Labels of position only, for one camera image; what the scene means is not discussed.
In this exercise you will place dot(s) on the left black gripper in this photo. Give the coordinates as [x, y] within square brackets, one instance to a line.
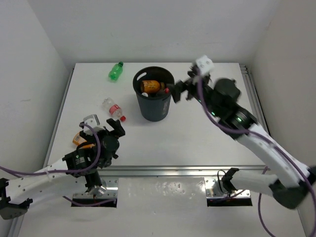
[112, 129]

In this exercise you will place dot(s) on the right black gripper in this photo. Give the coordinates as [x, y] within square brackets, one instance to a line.
[177, 89]

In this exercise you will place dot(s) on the clear bottle red label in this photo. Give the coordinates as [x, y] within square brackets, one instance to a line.
[162, 92]
[113, 109]

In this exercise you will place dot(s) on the orange bottle brown cap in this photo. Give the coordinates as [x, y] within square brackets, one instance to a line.
[151, 86]

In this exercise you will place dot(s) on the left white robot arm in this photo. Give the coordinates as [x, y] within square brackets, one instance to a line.
[76, 172]

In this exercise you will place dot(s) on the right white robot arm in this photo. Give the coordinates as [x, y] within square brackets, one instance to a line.
[291, 180]

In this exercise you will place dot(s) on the orange bottle barcode label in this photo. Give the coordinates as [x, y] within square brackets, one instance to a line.
[78, 139]

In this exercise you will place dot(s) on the green plastic bottle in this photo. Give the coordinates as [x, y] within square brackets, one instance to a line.
[116, 71]

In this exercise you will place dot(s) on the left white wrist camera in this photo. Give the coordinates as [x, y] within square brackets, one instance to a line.
[93, 121]

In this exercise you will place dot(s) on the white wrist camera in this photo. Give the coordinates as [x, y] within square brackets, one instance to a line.
[93, 121]
[204, 64]

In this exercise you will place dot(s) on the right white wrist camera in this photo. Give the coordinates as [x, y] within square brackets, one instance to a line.
[204, 64]

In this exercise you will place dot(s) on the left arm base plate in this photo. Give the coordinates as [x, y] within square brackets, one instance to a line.
[104, 196]

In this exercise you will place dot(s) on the aluminium frame rail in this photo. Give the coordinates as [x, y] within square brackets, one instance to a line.
[160, 172]

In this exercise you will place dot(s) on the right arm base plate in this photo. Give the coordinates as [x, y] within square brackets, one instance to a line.
[219, 197]

